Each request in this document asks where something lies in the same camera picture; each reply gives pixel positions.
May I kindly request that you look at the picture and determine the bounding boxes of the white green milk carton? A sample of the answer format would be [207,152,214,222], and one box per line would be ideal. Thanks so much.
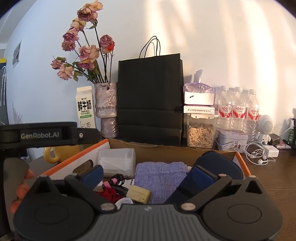
[76,86,96,128]

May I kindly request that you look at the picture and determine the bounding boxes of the water bottle red label right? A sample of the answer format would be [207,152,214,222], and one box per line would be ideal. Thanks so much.
[245,89,259,142]

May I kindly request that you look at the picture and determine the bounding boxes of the dried pink rose bouquet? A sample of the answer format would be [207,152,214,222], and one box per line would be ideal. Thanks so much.
[51,1,115,84]

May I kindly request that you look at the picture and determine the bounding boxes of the grey refrigerator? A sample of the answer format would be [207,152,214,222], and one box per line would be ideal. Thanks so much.
[0,58,9,126]

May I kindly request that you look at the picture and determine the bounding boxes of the lavender knitted cloth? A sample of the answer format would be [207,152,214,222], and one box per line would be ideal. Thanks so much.
[134,162,188,204]

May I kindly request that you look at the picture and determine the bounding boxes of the yellow soap bar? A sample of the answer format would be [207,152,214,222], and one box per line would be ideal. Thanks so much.
[126,185,151,204]

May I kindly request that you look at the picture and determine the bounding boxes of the white wired earphones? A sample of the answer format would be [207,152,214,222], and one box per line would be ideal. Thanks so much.
[243,142,276,166]

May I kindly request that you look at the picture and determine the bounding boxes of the water bottle red label left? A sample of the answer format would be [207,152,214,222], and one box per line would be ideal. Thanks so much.
[217,85,232,130]

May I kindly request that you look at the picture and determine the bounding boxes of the navy blue fabric pouch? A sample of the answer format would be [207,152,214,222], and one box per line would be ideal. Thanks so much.
[194,151,244,180]

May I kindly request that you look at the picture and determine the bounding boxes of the yellow ceramic mug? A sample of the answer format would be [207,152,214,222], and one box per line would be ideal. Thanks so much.
[43,145,80,164]

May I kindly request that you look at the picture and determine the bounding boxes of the printed metal tin box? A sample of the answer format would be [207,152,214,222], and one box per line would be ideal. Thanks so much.
[216,130,248,153]

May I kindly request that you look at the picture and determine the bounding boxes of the red pumpkin cardboard box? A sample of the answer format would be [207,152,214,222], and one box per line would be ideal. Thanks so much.
[39,138,253,181]

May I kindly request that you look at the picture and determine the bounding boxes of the braided cable pink tie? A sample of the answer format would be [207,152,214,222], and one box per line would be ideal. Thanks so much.
[102,174,130,197]

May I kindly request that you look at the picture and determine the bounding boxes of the clear jar of seeds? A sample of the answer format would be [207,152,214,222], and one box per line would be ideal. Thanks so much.
[186,114,216,149]

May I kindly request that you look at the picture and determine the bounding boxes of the white flat box on jar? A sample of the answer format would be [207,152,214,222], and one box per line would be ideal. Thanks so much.
[183,105,215,114]

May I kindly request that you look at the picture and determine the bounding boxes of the water bottle red label middle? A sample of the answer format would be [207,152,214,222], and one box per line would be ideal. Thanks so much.
[231,87,247,131]

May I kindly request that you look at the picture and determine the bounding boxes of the dark green small bottle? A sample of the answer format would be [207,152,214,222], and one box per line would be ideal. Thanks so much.
[288,118,295,145]

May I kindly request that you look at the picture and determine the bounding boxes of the white charger block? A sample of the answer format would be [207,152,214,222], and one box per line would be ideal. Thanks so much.
[264,145,279,158]

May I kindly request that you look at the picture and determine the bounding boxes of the water bottle red label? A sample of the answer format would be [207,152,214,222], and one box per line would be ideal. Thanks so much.
[217,85,232,130]
[245,89,259,142]
[231,87,247,131]

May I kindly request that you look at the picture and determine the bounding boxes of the person's left hand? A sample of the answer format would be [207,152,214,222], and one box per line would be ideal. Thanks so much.
[10,169,34,214]

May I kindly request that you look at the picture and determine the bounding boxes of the red fabric item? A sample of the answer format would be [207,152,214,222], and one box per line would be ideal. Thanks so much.
[97,188,123,204]

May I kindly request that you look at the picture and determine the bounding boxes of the black paper shopping bag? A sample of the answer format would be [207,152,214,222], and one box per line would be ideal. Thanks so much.
[117,36,184,146]

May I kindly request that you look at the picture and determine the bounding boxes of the white round robot toy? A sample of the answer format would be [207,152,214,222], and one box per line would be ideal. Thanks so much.
[256,115,273,145]

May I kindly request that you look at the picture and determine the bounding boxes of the mottled purple vase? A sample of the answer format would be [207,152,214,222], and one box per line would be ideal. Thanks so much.
[95,82,117,138]

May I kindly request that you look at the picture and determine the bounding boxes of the white cap small bottle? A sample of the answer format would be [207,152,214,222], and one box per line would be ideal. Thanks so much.
[115,197,133,210]

